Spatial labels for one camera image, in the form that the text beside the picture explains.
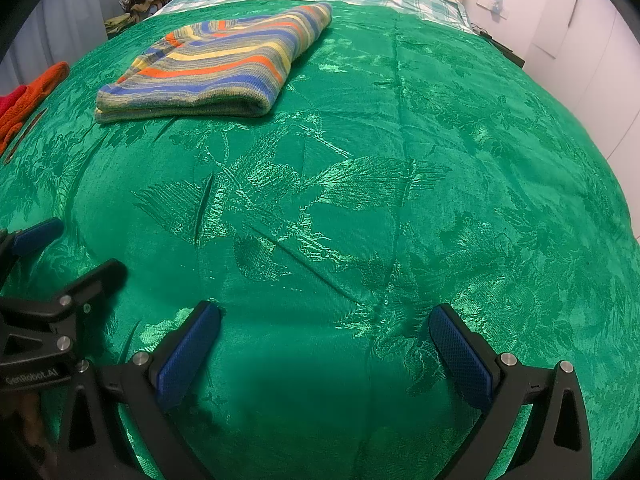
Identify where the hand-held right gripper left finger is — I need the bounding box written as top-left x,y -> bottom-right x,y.
57,301 -> 222,480

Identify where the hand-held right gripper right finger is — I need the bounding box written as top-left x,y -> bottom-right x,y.
429,304 -> 593,480

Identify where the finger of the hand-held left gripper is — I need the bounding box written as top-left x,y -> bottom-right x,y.
0,259 -> 128,361
0,217 -> 65,286

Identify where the striped knit sweater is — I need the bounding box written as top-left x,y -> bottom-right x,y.
95,2 -> 334,125

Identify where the thin brown stick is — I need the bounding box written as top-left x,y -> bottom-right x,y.
3,107 -> 49,166

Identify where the orange knit cloth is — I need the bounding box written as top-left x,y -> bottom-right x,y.
0,61 -> 71,157

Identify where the green patterned blanket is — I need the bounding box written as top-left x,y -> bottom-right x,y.
0,0 -> 640,480

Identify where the olive green cloth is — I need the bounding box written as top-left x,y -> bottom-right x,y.
104,12 -> 137,39

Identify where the grey curtain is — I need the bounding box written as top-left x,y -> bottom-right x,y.
30,0 -> 156,61

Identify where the black bedside object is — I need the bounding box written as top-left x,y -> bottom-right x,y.
475,27 -> 526,69

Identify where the white bracket with blue clip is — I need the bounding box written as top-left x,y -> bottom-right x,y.
477,0 -> 512,21

